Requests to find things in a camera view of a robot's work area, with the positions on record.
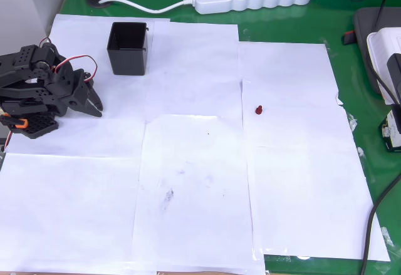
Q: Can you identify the white device at right edge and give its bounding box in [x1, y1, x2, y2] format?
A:
[366, 27, 401, 105]

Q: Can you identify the red white servo wire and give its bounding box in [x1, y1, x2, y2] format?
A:
[55, 54, 98, 85]

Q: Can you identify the black camera device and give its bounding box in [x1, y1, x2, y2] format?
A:
[386, 53, 401, 105]

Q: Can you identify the white power strip cable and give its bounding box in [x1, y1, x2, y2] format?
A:
[98, 0, 195, 14]

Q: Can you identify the black camera cable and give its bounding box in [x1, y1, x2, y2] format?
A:
[374, 73, 401, 104]

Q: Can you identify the orange black table clamp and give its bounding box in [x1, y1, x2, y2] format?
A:
[0, 113, 29, 130]

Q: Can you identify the black square plastic cup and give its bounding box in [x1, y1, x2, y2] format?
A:
[106, 21, 149, 76]

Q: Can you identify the thick black cable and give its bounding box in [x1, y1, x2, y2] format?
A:
[360, 174, 401, 275]

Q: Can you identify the thin black monitor cable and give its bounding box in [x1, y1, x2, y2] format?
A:
[374, 0, 387, 36]

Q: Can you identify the white paper sheet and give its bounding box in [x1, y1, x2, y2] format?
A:
[241, 79, 357, 149]
[145, 20, 244, 122]
[4, 68, 150, 158]
[130, 113, 267, 275]
[237, 41, 341, 106]
[0, 152, 157, 274]
[246, 145, 392, 262]
[46, 13, 172, 75]

